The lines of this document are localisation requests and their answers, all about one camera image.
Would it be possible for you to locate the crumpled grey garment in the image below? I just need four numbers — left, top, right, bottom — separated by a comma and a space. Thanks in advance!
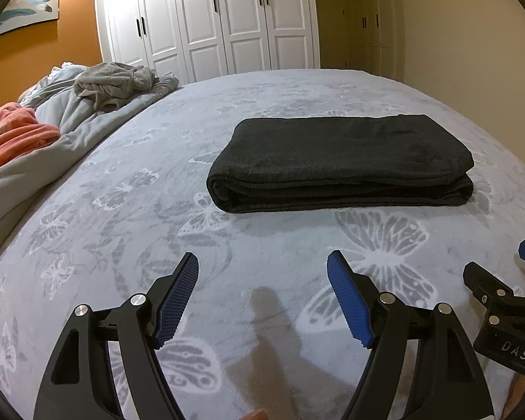
73, 62, 161, 113

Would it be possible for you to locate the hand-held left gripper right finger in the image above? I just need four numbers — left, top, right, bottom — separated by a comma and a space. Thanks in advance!
326, 249, 495, 420

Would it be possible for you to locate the cream built-in cabinet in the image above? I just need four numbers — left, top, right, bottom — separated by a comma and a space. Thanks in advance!
339, 0, 404, 80

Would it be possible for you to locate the grey duvet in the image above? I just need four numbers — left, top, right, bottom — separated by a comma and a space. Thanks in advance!
0, 63, 180, 238

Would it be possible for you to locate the framed wall picture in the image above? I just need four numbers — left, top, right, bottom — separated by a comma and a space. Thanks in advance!
0, 0, 61, 45

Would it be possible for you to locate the white panelled wardrobe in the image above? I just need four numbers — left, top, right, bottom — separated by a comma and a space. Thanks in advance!
94, 0, 321, 85

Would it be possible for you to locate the person's right forearm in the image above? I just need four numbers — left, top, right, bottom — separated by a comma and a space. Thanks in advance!
503, 376, 525, 420

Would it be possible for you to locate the pink blanket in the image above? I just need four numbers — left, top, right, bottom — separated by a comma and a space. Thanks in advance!
0, 102, 62, 176

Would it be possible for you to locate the dark grey towel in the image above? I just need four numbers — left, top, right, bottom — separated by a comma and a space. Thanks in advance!
206, 114, 476, 215

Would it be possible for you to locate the grey butterfly print blanket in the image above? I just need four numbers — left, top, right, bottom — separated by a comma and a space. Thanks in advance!
0, 67, 525, 420

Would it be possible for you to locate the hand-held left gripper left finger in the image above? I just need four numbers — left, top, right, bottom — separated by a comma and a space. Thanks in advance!
33, 251, 201, 420

